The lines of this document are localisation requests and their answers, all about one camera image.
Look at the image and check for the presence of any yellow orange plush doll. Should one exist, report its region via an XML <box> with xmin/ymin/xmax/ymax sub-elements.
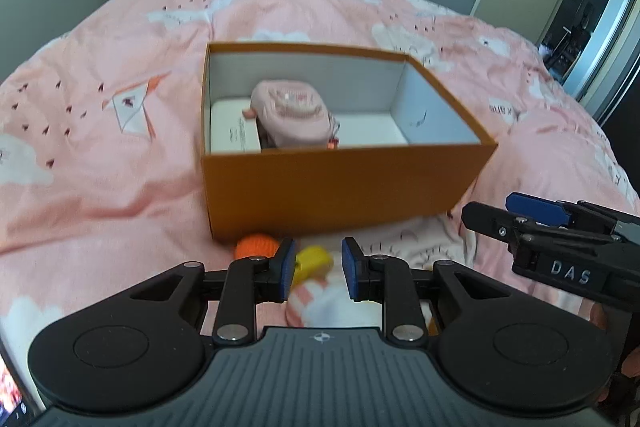
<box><xmin>257</xmin><ymin>234</ymin><xmax>382</xmax><ymax>329</ymax></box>

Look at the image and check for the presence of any white glasses case box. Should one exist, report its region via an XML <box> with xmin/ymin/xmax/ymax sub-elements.
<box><xmin>208</xmin><ymin>98</ymin><xmax>262</xmax><ymax>154</ymax></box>

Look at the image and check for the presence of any person's right hand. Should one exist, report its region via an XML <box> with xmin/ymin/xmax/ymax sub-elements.
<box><xmin>589</xmin><ymin>303</ymin><xmax>640</xmax><ymax>403</ymax></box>

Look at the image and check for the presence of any orange cardboard box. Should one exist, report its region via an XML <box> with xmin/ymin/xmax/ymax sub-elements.
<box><xmin>201</xmin><ymin>42</ymin><xmax>497</xmax><ymax>243</ymax></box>

